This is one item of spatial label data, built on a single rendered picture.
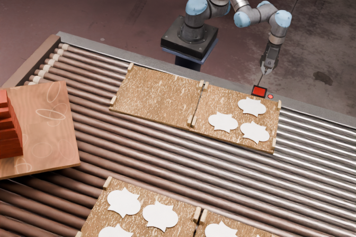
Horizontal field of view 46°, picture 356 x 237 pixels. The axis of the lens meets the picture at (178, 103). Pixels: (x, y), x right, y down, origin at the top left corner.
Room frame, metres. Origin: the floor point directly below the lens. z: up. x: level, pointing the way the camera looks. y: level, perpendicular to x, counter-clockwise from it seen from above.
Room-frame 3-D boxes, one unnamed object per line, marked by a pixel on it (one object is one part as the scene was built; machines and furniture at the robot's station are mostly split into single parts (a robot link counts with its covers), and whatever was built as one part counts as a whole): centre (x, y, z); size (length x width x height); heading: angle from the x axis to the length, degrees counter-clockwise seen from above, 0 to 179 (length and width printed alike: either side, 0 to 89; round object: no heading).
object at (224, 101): (1.48, -0.30, 0.93); 0.41 x 0.35 x 0.02; 80
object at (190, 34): (2.11, -0.03, 0.99); 0.15 x 0.15 x 0.10
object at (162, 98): (1.55, 0.11, 0.93); 0.41 x 0.35 x 0.02; 82
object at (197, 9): (2.11, -0.03, 1.11); 0.13 x 0.12 x 0.14; 123
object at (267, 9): (1.79, -0.36, 1.35); 0.11 x 0.11 x 0.08; 33
